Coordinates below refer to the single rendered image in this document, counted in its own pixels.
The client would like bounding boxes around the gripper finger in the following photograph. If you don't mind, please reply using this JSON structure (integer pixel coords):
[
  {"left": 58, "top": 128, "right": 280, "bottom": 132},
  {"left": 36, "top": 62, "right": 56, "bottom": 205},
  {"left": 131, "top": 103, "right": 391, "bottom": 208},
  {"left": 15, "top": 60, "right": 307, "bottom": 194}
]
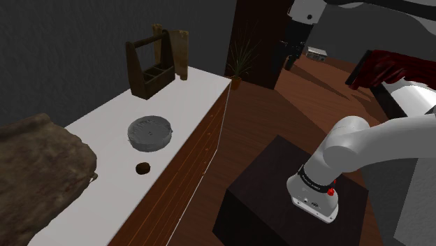
[
  {"left": 271, "top": 41, "right": 287, "bottom": 75},
  {"left": 284, "top": 52, "right": 298, "bottom": 72}
]

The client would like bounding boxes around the dark brown wardrobe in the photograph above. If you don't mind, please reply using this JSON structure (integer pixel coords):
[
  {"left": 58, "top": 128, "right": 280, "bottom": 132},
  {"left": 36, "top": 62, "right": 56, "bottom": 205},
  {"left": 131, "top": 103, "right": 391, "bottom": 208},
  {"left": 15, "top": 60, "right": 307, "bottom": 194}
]
[{"left": 224, "top": 0, "right": 296, "bottom": 90}]

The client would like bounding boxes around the small pale grey box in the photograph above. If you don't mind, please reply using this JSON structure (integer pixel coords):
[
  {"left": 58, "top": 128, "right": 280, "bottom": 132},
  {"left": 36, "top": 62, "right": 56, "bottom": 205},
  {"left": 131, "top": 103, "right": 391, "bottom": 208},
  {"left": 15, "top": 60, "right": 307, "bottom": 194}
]
[{"left": 306, "top": 46, "right": 328, "bottom": 63}]

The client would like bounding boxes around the potted green grass plant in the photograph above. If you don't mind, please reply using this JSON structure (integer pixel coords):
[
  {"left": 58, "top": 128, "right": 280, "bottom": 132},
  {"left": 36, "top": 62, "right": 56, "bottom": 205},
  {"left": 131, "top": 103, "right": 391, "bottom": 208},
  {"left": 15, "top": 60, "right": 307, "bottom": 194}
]
[{"left": 226, "top": 34, "right": 261, "bottom": 92}]

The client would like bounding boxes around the light brown wooden plank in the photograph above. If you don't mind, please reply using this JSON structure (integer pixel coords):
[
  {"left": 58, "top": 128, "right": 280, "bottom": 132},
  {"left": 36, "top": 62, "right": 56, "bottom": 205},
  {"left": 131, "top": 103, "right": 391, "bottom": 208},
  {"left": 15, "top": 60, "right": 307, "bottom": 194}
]
[{"left": 152, "top": 23, "right": 189, "bottom": 82}]

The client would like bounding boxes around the dark red blanket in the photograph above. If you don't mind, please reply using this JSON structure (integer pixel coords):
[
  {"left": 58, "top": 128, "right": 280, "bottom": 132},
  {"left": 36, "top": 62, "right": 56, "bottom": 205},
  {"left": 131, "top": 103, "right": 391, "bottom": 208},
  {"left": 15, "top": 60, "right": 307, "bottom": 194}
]
[{"left": 349, "top": 49, "right": 436, "bottom": 91}]

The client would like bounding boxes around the dark-framed bed with white mattress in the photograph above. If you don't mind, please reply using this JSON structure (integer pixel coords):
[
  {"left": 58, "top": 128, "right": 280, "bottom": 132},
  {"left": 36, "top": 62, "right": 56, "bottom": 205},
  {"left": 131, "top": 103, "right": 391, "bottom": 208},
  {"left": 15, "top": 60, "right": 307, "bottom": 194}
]
[{"left": 344, "top": 49, "right": 436, "bottom": 120}]

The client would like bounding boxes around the dark robot stand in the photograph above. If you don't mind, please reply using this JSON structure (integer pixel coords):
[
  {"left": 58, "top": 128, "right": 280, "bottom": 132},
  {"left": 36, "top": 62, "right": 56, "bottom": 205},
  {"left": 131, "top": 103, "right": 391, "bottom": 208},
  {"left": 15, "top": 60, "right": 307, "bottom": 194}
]
[{"left": 212, "top": 134, "right": 371, "bottom": 246}]

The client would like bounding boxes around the dark wooden bottle caddy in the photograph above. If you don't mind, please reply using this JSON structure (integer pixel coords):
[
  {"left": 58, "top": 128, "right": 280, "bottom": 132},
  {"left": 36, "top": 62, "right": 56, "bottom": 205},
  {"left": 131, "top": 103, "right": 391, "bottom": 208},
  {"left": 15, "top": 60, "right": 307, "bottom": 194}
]
[{"left": 124, "top": 29, "right": 177, "bottom": 101}]

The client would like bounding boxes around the grey round flat disc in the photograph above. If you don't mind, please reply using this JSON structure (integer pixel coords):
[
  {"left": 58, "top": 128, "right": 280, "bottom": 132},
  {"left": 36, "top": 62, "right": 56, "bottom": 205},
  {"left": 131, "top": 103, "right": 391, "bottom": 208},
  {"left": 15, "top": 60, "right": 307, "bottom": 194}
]
[{"left": 127, "top": 115, "right": 173, "bottom": 153}]

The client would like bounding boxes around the small brown round fruit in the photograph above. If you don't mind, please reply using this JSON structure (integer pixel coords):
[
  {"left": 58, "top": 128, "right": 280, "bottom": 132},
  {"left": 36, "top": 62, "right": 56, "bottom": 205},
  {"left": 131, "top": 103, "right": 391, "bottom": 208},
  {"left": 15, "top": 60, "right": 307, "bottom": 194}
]
[{"left": 135, "top": 161, "right": 152, "bottom": 176}]

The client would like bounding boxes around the white-topped brown chest of drawers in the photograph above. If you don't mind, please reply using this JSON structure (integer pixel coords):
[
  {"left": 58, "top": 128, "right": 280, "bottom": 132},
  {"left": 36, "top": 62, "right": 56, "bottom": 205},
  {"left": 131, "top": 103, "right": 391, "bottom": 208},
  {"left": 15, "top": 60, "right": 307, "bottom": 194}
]
[{"left": 27, "top": 66, "right": 233, "bottom": 246}]

